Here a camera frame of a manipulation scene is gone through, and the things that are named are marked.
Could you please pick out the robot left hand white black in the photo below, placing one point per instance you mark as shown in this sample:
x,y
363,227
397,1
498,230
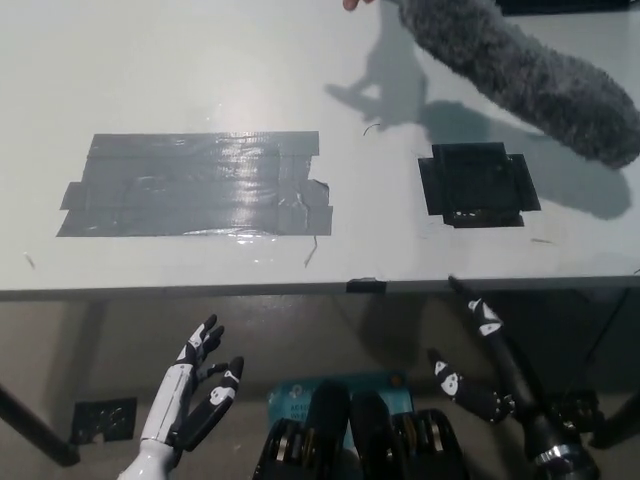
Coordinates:
x,y
172,400

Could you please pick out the robot right hand white black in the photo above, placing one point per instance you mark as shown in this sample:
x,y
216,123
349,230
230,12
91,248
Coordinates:
x,y
507,367

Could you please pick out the person's bare hand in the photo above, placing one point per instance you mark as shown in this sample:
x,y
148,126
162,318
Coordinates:
x,y
352,3

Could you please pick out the grey fluffy duster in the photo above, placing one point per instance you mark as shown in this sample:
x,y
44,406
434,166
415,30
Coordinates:
x,y
540,85

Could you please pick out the teal cardboard box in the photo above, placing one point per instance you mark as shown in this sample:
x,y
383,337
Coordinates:
x,y
290,400

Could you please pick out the black table leg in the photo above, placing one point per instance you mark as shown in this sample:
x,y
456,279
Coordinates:
x,y
35,430
617,430

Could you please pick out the black tape square patch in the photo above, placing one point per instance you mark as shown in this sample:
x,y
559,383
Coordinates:
x,y
475,182

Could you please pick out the thin loose tape thread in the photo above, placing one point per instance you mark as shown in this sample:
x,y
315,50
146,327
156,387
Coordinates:
x,y
312,252

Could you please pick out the grey duct tape patch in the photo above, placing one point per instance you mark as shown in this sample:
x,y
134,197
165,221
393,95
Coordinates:
x,y
195,185

